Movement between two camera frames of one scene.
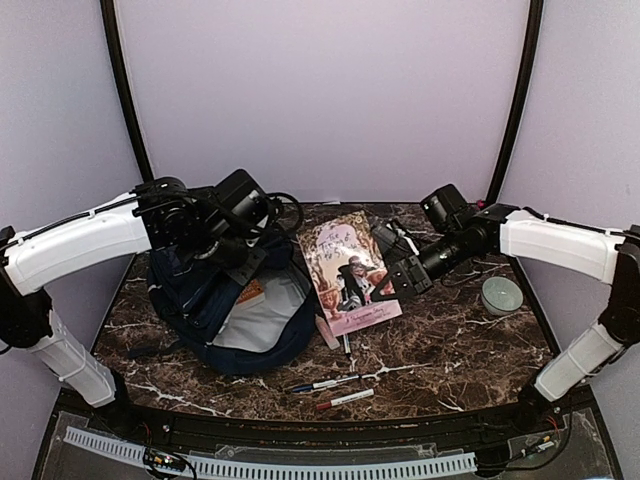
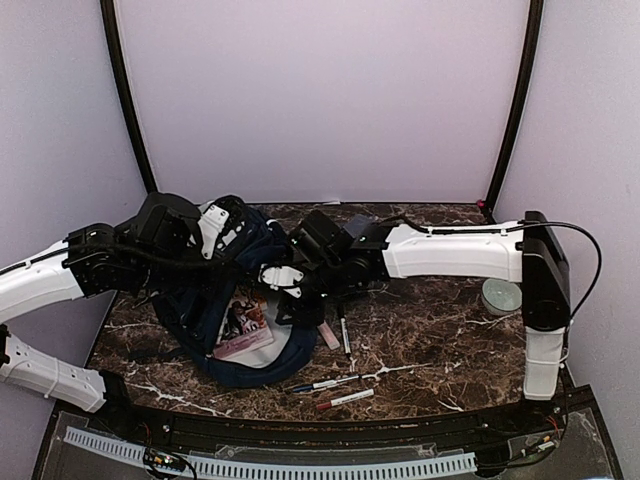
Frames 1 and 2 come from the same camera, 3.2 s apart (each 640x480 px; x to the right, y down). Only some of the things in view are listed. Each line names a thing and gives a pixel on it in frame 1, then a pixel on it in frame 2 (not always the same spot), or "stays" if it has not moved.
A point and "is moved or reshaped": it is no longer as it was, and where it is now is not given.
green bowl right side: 502,295 stays
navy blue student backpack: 261,326 is moved or reshaped
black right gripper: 423,283 -> 302,314
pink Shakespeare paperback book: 347,267 -> 245,326
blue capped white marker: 321,384 stays
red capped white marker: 346,398 stays
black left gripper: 242,274 -> 222,272
